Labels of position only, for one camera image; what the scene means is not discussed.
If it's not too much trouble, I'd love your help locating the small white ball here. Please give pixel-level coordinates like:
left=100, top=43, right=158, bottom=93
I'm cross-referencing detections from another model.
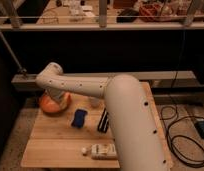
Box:
left=81, top=147, right=88, bottom=156

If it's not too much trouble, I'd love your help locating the black floor cable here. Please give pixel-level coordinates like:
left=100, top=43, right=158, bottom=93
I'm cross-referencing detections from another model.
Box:
left=159, top=105, right=204, bottom=169

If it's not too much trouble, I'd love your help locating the grey metal support rod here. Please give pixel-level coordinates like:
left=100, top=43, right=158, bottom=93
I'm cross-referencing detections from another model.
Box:
left=0, top=29, right=27, bottom=77

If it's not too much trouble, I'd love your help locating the orange ceramic bowl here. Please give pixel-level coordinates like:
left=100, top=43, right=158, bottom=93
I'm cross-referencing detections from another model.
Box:
left=39, top=92, right=71, bottom=114

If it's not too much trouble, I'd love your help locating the blue power adapter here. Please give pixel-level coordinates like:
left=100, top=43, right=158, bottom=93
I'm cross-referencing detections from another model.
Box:
left=195, top=121, right=204, bottom=139

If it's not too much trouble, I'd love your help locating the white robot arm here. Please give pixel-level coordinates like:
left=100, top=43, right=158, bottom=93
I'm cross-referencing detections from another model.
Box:
left=36, top=62, right=170, bottom=171

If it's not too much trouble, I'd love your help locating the blue sponge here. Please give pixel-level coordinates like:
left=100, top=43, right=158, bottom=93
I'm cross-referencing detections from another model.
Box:
left=71, top=109, right=87, bottom=128

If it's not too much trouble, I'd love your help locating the small clear cup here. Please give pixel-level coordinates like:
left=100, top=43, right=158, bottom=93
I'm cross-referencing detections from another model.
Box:
left=89, top=97, right=100, bottom=108

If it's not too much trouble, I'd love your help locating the wooden table board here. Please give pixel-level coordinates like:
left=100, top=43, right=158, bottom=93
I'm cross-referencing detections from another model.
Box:
left=20, top=81, right=174, bottom=170

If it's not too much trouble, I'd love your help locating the black striped box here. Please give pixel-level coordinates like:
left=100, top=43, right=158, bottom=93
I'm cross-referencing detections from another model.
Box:
left=97, top=109, right=109, bottom=133

